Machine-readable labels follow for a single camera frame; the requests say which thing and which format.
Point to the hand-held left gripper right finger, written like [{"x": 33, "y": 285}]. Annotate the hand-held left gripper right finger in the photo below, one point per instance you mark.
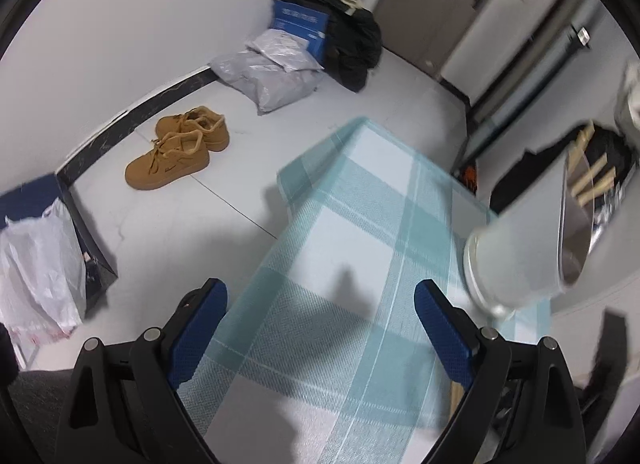
[{"x": 445, "y": 339}]

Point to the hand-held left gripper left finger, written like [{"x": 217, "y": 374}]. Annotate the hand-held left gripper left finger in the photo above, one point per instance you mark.
[{"x": 197, "y": 334}]

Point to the white utensil holder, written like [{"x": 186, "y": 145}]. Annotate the white utensil holder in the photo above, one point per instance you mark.
[{"x": 515, "y": 254}]

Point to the dark blue paper bag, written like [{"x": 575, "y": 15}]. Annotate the dark blue paper bag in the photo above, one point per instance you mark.
[{"x": 95, "y": 269}]

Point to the teal checked tablecloth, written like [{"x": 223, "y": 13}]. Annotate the teal checked tablecloth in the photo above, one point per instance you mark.
[{"x": 350, "y": 254}]

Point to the orange and black item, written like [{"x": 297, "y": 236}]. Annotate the orange and black item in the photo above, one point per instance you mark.
[{"x": 469, "y": 177}]

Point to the white plastic bag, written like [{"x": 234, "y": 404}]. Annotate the white plastic bag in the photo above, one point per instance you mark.
[{"x": 40, "y": 264}]

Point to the tan suede shoe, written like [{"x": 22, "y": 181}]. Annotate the tan suede shoe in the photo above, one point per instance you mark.
[
  {"x": 165, "y": 164},
  {"x": 210, "y": 127}
]

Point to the black backpack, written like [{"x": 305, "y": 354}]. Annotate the black backpack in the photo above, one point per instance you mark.
[{"x": 520, "y": 179}]

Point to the grey fabric seat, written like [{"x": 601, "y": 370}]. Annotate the grey fabric seat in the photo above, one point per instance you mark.
[{"x": 35, "y": 414}]

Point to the dark cloth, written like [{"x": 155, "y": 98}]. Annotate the dark cloth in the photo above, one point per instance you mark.
[{"x": 7, "y": 354}]

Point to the silver folded umbrella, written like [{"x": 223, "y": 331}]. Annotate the silver folded umbrella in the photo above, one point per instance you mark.
[{"x": 605, "y": 216}]

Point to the dark framed glass door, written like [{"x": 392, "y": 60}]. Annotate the dark framed glass door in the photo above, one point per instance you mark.
[{"x": 505, "y": 89}]

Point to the large grey parcel bag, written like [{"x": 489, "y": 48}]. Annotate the large grey parcel bag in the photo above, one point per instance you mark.
[{"x": 265, "y": 82}]

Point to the small grey parcel bag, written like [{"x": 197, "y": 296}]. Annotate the small grey parcel bag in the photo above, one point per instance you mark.
[{"x": 285, "y": 47}]

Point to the white puffer jacket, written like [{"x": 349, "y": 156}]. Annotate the white puffer jacket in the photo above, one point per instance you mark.
[{"x": 631, "y": 99}]

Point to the black jacket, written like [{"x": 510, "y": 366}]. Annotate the black jacket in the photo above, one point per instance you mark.
[{"x": 355, "y": 44}]

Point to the blue cardboard box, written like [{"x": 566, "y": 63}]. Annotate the blue cardboard box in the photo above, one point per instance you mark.
[{"x": 300, "y": 17}]

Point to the black and white door latch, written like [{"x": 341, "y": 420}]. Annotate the black and white door latch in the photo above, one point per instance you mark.
[{"x": 582, "y": 35}]

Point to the black frame object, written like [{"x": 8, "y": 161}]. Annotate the black frame object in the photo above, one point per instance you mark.
[{"x": 614, "y": 339}]

